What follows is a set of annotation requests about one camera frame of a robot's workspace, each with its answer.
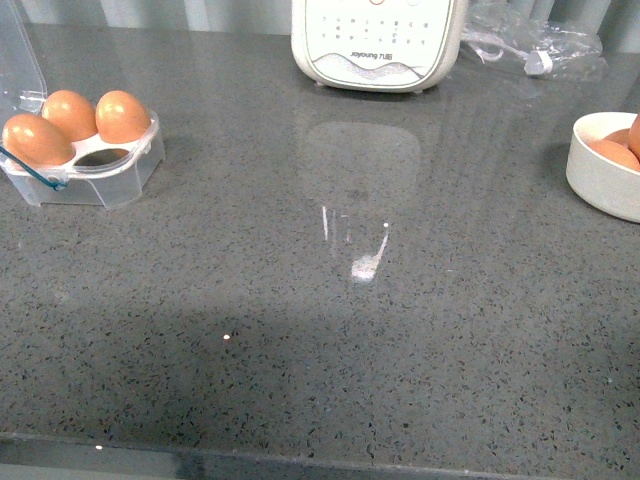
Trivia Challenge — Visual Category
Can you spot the brown egg back right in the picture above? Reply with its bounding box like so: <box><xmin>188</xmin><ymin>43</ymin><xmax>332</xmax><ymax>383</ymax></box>
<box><xmin>95</xmin><ymin>90</ymin><xmax>151</xmax><ymax>144</ymax></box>

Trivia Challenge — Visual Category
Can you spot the clear plastic egg box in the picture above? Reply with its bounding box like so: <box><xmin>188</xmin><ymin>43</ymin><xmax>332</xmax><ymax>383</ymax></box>
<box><xmin>1</xmin><ymin>1</ymin><xmax>165</xmax><ymax>209</ymax></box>

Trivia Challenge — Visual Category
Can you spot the brown egg back left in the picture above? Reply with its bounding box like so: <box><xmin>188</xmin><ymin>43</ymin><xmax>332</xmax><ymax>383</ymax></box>
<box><xmin>42</xmin><ymin>90</ymin><xmax>98</xmax><ymax>142</ymax></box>

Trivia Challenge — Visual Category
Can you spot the brown egg front left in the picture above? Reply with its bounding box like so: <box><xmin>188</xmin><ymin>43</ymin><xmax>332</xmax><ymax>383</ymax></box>
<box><xmin>2</xmin><ymin>113</ymin><xmax>75</xmax><ymax>166</ymax></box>

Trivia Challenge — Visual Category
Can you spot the brown egg in bowl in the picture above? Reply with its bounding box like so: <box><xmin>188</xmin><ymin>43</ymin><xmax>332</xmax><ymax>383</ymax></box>
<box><xmin>588</xmin><ymin>139</ymin><xmax>639</xmax><ymax>172</ymax></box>
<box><xmin>628</xmin><ymin>115</ymin><xmax>640</xmax><ymax>159</ymax></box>
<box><xmin>605</xmin><ymin>128</ymin><xmax>630</xmax><ymax>148</ymax></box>

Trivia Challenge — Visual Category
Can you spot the white Joyoung soy milk maker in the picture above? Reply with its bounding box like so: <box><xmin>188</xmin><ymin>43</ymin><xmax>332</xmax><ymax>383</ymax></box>
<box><xmin>291</xmin><ymin>0</ymin><xmax>469</xmax><ymax>93</ymax></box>

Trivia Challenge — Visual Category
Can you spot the blue rubber band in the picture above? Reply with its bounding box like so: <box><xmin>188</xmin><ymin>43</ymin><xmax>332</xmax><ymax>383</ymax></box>
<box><xmin>0</xmin><ymin>146</ymin><xmax>67</xmax><ymax>191</ymax></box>

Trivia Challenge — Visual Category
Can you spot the clear plastic bag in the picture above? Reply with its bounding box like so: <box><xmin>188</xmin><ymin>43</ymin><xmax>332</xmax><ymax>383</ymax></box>
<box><xmin>461</xmin><ymin>2</ymin><xmax>608</xmax><ymax>82</ymax></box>

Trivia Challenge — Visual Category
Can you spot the white round bowl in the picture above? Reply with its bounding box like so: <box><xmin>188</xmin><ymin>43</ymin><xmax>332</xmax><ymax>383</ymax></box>
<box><xmin>566</xmin><ymin>112</ymin><xmax>639</xmax><ymax>223</ymax></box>

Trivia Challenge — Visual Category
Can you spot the white power cable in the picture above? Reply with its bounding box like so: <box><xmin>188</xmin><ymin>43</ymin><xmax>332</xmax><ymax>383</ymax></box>
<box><xmin>460</xmin><ymin>27</ymin><xmax>552</xmax><ymax>77</ymax></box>

